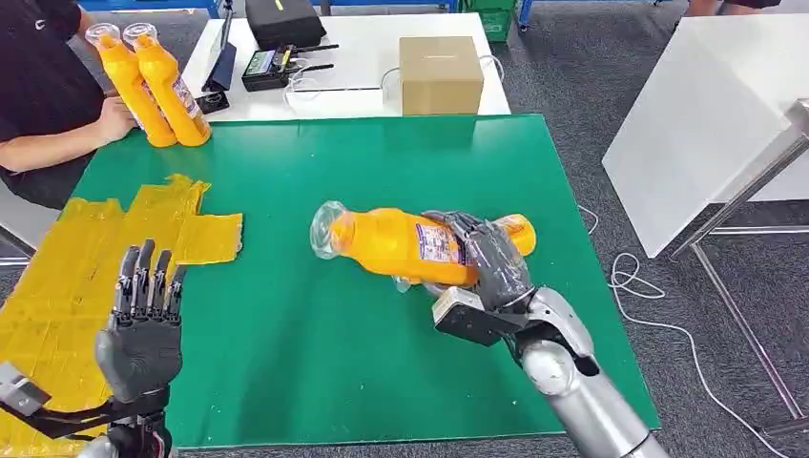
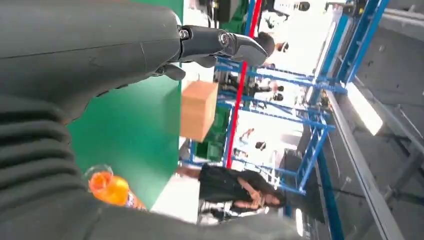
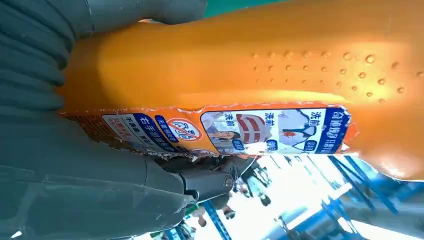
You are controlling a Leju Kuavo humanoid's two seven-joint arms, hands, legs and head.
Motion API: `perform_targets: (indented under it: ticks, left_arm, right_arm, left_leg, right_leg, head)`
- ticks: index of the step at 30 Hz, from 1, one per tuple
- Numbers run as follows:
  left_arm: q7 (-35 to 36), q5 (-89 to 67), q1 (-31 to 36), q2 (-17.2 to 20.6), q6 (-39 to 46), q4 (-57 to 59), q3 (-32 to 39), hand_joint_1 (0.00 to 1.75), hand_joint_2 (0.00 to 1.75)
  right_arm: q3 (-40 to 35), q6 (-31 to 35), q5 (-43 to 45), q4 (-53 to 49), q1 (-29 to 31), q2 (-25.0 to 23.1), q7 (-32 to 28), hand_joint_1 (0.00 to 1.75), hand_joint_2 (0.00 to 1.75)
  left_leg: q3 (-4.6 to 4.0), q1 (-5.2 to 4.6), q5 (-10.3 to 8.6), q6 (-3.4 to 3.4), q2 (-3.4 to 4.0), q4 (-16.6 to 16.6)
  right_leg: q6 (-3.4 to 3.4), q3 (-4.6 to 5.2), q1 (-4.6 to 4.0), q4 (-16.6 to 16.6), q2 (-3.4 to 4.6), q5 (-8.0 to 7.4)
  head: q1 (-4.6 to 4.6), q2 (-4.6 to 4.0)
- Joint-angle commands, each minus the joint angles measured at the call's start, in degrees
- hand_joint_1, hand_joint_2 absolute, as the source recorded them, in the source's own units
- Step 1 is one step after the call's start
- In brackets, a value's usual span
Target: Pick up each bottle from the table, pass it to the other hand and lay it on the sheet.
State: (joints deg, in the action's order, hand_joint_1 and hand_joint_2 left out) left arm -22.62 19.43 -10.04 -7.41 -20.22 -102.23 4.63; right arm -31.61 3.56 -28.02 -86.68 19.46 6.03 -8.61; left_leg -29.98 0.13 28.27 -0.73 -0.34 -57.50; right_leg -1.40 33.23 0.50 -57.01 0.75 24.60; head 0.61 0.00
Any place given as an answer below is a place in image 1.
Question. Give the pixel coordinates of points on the green plastic crate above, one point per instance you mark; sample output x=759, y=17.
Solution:
x=496, y=18

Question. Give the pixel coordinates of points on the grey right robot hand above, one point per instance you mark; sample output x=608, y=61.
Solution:
x=496, y=265

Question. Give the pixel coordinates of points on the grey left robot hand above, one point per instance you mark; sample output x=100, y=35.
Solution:
x=139, y=347

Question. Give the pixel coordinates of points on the pale seat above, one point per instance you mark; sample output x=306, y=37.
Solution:
x=22, y=218

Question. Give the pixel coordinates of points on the green table mat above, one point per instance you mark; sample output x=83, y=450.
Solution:
x=316, y=354

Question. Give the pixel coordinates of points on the white table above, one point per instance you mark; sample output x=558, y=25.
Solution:
x=360, y=69

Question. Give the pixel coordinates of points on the black bag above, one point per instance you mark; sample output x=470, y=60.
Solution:
x=283, y=22

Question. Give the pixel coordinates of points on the brown cardboard box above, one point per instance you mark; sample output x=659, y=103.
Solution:
x=440, y=76

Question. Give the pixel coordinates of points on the standing person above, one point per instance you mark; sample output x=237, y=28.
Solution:
x=701, y=6

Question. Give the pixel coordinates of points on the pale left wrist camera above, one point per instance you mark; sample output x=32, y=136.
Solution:
x=22, y=392

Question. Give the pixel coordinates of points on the orange drink bottle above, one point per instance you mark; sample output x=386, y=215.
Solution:
x=523, y=234
x=126, y=82
x=167, y=82
x=379, y=243

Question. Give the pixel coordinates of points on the dark tablet on stand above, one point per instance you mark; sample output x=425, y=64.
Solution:
x=221, y=66

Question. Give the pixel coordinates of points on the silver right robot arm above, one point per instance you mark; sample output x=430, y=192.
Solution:
x=581, y=392

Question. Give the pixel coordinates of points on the person's hand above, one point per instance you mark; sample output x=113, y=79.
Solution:
x=115, y=120

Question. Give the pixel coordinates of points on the white slanted panel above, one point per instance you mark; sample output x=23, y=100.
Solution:
x=695, y=126

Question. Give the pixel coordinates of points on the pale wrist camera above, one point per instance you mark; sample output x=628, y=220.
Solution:
x=468, y=319
x=22, y=392

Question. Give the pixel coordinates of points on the black remote controller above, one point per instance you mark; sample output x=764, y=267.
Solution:
x=268, y=68

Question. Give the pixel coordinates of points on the black phone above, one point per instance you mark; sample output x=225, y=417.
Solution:
x=213, y=102

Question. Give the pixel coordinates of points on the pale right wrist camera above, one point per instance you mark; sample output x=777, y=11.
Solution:
x=468, y=319

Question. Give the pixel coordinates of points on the blue metal frame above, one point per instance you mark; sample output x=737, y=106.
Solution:
x=126, y=5

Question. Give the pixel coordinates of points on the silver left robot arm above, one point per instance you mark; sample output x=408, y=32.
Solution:
x=136, y=436

